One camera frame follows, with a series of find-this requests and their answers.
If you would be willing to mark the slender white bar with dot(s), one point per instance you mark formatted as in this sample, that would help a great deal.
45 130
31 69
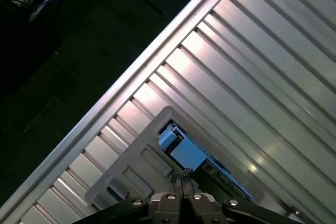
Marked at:
48 1

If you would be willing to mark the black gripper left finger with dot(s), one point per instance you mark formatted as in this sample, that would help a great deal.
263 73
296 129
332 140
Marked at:
168 208

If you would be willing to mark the hard disk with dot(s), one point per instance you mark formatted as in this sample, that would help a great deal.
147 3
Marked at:
189 155

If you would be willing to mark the grey parts rack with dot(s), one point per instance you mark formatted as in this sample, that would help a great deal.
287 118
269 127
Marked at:
147 140

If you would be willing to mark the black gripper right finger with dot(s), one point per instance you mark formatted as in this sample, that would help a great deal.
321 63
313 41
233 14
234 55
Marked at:
199 208

